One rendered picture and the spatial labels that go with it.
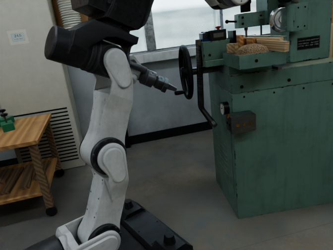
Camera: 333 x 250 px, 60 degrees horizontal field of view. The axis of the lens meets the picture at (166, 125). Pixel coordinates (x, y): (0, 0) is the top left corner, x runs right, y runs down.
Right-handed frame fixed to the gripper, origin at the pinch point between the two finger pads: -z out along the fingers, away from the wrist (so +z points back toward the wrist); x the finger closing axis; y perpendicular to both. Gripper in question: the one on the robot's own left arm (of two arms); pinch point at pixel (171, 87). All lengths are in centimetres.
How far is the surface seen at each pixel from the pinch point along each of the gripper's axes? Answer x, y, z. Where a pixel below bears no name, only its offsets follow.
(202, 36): 5.0, 32.9, -1.7
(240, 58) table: 33, 36, -14
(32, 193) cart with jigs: 16, -93, 53
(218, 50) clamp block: 10.5, 31.0, -10.7
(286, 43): 38, 49, -26
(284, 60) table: 31, 42, -33
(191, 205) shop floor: 22, -58, -39
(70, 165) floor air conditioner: -47, -118, 41
